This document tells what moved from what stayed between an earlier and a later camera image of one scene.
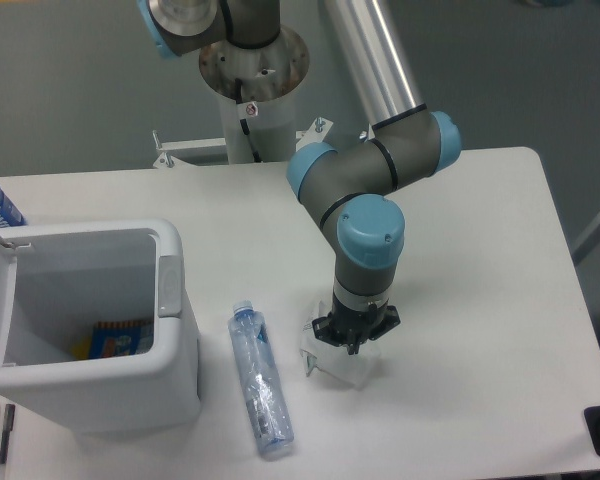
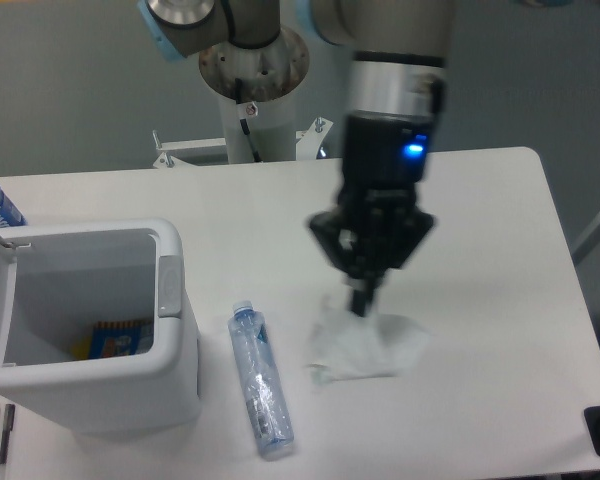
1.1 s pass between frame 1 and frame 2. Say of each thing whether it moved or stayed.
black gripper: moved
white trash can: stayed
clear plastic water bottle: stayed
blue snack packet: stayed
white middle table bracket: stayed
